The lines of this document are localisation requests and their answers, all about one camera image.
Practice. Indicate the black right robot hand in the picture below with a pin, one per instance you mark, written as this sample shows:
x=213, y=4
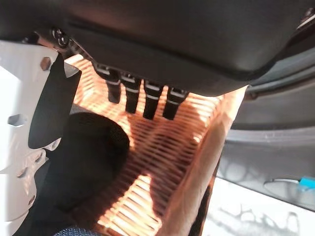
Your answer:
x=160, y=37

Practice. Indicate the small black garment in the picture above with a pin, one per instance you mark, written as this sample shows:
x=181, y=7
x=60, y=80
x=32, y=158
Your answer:
x=91, y=157

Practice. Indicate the blue garment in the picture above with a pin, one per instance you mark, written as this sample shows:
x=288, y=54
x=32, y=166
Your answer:
x=76, y=232

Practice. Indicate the dark grey washing machine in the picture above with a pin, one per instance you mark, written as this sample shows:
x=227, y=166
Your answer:
x=275, y=137

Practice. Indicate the rectangular wicker laundry basket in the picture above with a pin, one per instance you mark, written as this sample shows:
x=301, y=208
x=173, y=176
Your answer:
x=172, y=152

